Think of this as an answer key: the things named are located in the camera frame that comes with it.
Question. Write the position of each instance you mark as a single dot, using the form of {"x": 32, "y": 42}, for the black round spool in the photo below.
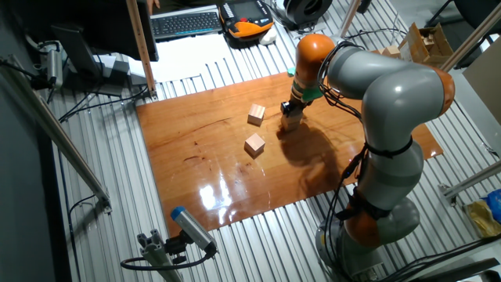
{"x": 301, "y": 13}

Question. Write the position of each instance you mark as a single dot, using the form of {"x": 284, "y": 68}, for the orange and black teach pendant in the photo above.
{"x": 246, "y": 27}

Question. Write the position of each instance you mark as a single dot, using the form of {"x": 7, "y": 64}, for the grey box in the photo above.
{"x": 117, "y": 72}

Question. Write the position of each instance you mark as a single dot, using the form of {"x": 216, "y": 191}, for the aluminium profile bar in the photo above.
{"x": 469, "y": 182}
{"x": 473, "y": 37}

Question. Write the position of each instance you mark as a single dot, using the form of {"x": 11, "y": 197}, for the white paper sheets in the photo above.
{"x": 184, "y": 58}

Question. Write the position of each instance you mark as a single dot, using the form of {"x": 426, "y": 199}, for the blue plastic bag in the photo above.
{"x": 496, "y": 203}

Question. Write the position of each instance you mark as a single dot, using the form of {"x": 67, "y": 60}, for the black computer monitor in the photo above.
{"x": 109, "y": 27}

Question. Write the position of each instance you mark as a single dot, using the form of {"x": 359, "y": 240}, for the aluminium frame beam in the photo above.
{"x": 58, "y": 137}

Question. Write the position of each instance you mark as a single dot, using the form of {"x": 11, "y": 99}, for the bare person hand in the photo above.
{"x": 152, "y": 4}

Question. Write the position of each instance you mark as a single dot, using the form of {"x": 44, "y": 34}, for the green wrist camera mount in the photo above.
{"x": 312, "y": 94}

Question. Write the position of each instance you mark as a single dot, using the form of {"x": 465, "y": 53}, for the black office chair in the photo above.
{"x": 477, "y": 9}

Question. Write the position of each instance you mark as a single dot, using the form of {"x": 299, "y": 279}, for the grey board panel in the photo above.
{"x": 485, "y": 74}

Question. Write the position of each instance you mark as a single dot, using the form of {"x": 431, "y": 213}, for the aluminium profile camera stand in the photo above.
{"x": 156, "y": 254}

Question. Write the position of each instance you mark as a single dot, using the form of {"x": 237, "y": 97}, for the black camera clamp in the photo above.
{"x": 176, "y": 246}

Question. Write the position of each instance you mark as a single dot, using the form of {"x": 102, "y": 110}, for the wood coloured upright post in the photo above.
{"x": 141, "y": 47}

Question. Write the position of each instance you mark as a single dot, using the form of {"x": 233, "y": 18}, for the glossy brown wooden board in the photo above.
{"x": 219, "y": 168}

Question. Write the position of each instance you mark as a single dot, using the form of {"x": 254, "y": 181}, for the aluminium profile post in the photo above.
{"x": 350, "y": 15}

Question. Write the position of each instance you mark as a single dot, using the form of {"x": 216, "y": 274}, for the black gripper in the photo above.
{"x": 301, "y": 103}

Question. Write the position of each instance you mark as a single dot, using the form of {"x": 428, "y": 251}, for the small stacked wood pieces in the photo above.
{"x": 391, "y": 51}

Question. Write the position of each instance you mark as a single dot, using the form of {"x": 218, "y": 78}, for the light wooden cube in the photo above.
{"x": 296, "y": 114}
{"x": 289, "y": 126}
{"x": 254, "y": 144}
{"x": 256, "y": 114}

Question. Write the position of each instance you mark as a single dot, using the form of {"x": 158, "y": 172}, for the silver camera with blue cap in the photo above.
{"x": 192, "y": 229}

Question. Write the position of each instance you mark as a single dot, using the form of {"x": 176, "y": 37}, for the open cardboard box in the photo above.
{"x": 417, "y": 47}

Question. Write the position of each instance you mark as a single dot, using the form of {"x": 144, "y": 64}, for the yellow plastic bag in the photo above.
{"x": 483, "y": 219}

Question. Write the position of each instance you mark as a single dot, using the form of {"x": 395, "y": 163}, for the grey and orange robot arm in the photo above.
{"x": 395, "y": 94}

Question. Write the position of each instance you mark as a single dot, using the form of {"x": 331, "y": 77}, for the white computer mouse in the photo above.
{"x": 269, "y": 37}

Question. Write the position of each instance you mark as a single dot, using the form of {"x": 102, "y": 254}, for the black computer keyboard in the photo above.
{"x": 184, "y": 24}

